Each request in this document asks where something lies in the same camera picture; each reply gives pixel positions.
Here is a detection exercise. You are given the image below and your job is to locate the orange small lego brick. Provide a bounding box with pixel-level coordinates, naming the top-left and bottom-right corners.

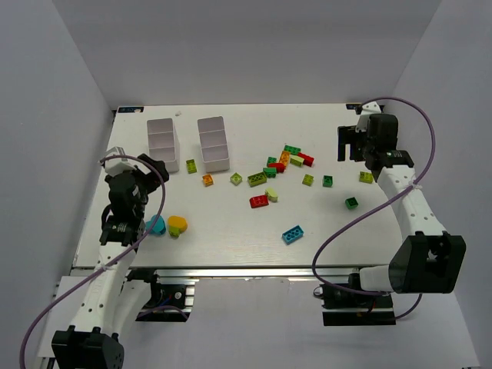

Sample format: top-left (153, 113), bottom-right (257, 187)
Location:
top-left (202, 174), bottom-right (214, 187)

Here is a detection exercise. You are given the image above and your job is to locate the blue 2x3 lego brick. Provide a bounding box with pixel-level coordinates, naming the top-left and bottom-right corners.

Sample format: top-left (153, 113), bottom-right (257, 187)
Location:
top-left (281, 225), bottom-right (304, 244)

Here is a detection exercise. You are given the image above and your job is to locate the white divided container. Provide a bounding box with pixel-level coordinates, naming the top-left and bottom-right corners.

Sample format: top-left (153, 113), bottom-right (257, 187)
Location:
top-left (198, 116), bottom-right (230, 173)
top-left (147, 118), bottom-right (180, 173)

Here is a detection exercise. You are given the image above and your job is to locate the green lego brick top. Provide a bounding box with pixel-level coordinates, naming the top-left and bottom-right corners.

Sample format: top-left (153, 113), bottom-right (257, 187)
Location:
top-left (284, 145), bottom-right (301, 155)

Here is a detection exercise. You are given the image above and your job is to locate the right white divided container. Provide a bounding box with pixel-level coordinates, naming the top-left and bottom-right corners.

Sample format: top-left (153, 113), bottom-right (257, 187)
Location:
top-left (198, 116), bottom-right (230, 173)

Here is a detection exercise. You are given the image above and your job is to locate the dark green lego brick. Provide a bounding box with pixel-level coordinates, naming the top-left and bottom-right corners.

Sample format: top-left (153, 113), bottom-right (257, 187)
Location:
top-left (263, 167), bottom-right (277, 178)

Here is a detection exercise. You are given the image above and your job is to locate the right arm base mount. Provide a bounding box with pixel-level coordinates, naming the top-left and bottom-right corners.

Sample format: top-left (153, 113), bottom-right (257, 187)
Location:
top-left (313, 273), bottom-right (396, 327)

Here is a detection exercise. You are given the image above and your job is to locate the orange 2x3 lego brick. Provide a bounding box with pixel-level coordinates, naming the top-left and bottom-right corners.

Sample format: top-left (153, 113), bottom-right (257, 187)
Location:
top-left (278, 151), bottom-right (291, 167)

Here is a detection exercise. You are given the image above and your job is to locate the small green lego pile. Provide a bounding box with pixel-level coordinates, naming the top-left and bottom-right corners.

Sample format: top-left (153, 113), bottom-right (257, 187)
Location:
top-left (267, 157), bottom-right (277, 168)

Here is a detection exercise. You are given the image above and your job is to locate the blue heart lego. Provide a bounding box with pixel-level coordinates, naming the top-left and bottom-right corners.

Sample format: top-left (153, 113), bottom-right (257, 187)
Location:
top-left (145, 214), bottom-right (167, 235)

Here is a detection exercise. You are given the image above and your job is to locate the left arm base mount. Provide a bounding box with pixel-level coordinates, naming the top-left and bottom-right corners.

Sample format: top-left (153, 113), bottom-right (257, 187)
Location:
top-left (127, 269), bottom-right (194, 323)

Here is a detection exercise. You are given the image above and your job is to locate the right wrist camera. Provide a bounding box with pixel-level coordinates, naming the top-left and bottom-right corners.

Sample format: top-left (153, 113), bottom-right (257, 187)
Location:
top-left (355, 101), bottom-right (381, 132)

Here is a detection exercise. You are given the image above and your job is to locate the lime lego brick right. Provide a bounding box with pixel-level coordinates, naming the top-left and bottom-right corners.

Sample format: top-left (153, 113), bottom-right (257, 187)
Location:
top-left (302, 174), bottom-right (314, 186)

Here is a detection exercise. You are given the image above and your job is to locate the green lego brick middle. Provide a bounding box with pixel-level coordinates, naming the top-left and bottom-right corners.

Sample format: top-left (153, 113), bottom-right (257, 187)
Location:
top-left (322, 175), bottom-right (334, 188)

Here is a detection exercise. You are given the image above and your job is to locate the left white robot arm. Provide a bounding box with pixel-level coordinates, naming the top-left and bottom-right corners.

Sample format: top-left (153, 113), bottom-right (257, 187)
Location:
top-left (51, 148), bottom-right (169, 368)

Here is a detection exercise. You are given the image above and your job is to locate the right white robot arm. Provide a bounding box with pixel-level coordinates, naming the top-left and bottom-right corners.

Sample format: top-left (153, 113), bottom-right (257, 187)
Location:
top-left (338, 111), bottom-right (466, 294)

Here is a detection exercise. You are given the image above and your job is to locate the pale green lego piece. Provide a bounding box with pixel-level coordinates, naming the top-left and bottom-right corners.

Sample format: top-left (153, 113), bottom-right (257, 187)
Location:
top-left (264, 188), bottom-right (278, 202)

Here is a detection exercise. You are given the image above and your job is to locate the green lego lower right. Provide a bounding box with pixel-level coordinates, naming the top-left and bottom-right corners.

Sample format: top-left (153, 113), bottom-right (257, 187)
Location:
top-left (344, 197), bottom-right (358, 210)

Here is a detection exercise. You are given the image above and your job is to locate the red 2x3 lego brick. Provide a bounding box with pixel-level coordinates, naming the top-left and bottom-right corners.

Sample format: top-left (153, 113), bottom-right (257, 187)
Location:
top-left (249, 194), bottom-right (269, 208)

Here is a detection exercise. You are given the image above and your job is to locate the left white divided container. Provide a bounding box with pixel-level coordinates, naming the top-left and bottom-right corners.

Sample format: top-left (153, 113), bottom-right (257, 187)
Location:
top-left (147, 118), bottom-right (180, 173)

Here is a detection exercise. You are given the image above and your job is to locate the lime 2x3 lego brick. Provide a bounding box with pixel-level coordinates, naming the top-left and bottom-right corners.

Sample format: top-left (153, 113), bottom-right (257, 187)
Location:
top-left (248, 172), bottom-right (267, 187)

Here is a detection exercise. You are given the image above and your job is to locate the lime lego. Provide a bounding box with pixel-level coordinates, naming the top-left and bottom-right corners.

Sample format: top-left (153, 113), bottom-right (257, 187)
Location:
top-left (359, 171), bottom-right (374, 184)
top-left (186, 159), bottom-right (198, 174)
top-left (290, 155), bottom-right (304, 167)

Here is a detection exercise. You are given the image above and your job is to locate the yellow heart lego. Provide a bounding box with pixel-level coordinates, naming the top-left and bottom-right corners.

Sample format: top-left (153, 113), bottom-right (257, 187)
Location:
top-left (168, 215), bottom-right (188, 238)

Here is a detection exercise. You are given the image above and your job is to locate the red rounded lego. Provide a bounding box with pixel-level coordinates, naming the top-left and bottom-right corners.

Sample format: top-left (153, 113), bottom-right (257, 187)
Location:
top-left (267, 162), bottom-right (286, 173)

